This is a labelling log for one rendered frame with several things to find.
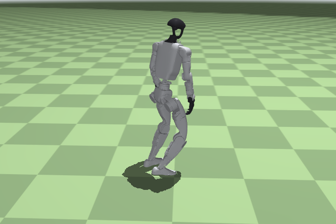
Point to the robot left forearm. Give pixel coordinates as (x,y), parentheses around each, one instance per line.
(156,80)

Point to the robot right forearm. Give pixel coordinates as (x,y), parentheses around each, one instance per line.
(189,87)

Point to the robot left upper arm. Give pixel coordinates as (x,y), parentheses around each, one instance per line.
(153,57)

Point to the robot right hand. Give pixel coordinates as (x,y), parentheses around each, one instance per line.
(191,105)

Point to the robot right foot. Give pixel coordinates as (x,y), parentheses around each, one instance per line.
(165,171)

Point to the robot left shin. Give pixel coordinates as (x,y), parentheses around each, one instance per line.
(157,143)

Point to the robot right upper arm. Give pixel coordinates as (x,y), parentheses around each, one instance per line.
(185,53)

